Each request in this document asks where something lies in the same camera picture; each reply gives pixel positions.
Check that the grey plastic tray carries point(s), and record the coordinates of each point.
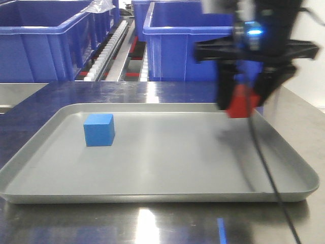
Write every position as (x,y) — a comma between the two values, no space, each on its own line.
(174,152)

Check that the blue cube block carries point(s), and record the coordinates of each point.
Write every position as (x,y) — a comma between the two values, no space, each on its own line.
(99,130)

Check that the blue bin rear right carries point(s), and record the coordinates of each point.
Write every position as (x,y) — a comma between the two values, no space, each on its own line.
(139,17)

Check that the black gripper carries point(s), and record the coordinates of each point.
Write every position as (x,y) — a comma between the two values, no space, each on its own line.
(257,41)

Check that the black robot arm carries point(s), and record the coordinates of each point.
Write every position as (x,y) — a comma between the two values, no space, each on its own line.
(267,11)

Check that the white roller conveyor rail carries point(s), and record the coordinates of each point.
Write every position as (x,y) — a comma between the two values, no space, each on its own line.
(99,67)

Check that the clear plastic bag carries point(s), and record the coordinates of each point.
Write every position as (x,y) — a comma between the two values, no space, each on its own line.
(99,6)

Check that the blue bin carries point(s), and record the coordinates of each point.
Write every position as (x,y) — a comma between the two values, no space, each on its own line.
(45,41)
(172,60)
(105,22)
(139,17)

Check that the red cube block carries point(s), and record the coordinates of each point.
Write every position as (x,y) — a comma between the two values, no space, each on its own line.
(243,102)

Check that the blue bin front left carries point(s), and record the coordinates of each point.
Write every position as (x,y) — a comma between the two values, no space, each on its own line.
(45,41)

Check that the blue bin front right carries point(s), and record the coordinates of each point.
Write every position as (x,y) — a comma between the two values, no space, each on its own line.
(172,60)

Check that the blue bin rear left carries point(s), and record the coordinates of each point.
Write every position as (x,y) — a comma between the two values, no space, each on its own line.
(105,22)

